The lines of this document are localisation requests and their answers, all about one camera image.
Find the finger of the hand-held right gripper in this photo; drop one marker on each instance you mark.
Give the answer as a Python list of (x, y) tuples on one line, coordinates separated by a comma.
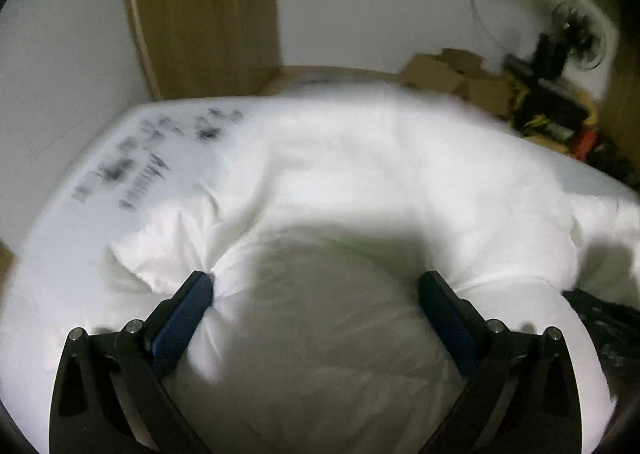
[(612, 329)]

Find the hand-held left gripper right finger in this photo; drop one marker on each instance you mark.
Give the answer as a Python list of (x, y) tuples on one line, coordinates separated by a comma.
[(450, 324)]

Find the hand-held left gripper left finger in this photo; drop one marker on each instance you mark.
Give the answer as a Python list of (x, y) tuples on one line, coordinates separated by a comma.
[(182, 324)]

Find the white zip jacket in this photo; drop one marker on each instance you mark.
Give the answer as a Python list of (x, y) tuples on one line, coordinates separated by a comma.
[(350, 194)]

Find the bed with pale printed sheet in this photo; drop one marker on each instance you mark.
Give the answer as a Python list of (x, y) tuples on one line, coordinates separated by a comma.
[(75, 244)]

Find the orange-red box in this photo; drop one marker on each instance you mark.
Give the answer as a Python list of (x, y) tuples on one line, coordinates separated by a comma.
[(585, 143)]

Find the wooden side panel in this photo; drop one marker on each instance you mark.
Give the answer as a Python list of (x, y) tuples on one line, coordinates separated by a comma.
[(622, 98)]

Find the black box with yellow print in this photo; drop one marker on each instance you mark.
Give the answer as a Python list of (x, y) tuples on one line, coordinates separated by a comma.
[(550, 103)]

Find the open cardboard box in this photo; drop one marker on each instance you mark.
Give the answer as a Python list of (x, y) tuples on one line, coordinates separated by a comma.
[(482, 83), (432, 76)]

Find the black upright object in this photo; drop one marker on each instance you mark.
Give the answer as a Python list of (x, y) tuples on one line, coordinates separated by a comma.
[(550, 56)]

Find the black electric fan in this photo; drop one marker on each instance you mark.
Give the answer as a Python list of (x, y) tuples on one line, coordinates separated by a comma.
[(582, 36)]

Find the wooden wardrobe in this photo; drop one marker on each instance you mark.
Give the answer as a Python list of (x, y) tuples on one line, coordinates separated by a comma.
[(200, 8)]

